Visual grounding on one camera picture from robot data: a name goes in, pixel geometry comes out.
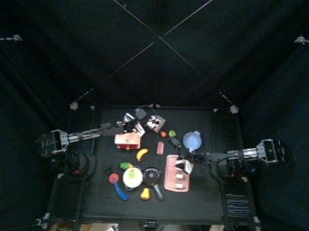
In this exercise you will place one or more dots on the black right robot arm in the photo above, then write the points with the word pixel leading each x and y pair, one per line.
pixel 241 154

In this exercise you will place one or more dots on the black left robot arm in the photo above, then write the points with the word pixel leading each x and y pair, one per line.
pixel 81 136

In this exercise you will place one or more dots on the white toy sushi piece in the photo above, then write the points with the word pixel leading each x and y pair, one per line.
pixel 179 176
pixel 179 186

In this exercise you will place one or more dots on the pink toy appliance box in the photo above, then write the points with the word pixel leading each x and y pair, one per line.
pixel 155 123

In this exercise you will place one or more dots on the wooden toy box red trim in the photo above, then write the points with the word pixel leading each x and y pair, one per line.
pixel 127 140

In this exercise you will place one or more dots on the pink toy serving tray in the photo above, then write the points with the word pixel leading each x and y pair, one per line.
pixel 175 180

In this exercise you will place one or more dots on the light blue toy pot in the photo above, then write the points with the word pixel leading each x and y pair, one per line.
pixel 191 140

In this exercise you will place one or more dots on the small orange toy food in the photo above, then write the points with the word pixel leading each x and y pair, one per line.
pixel 163 134

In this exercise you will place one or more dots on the black toy frying pan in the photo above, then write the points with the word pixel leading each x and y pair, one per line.
pixel 151 177

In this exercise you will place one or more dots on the small green toy food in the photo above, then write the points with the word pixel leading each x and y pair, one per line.
pixel 171 133

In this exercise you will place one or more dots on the yellow toy banana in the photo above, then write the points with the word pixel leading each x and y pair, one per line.
pixel 142 154

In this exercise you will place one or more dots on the white toy bowl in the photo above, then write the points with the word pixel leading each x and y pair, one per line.
pixel 132 177

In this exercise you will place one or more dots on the green toy pepper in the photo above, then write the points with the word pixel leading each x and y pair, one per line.
pixel 126 165

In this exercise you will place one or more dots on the yellow toy pear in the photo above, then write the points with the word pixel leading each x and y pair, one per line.
pixel 144 194

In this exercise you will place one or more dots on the red and blue toy spoon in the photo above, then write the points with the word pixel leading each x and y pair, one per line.
pixel 119 188

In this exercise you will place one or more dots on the white text label sticker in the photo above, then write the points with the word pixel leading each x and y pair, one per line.
pixel 237 205

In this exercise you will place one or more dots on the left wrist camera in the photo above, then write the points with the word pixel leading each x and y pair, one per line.
pixel 140 113

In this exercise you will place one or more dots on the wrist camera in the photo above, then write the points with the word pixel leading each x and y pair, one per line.
pixel 175 142
pixel 140 113

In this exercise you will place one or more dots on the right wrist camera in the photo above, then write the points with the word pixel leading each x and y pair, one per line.
pixel 175 142

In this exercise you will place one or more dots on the metal frame corner bracket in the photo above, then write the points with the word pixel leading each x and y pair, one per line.
pixel 73 105
pixel 15 38
pixel 301 39
pixel 233 109

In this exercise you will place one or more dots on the black table level camera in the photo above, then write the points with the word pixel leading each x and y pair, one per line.
pixel 150 223

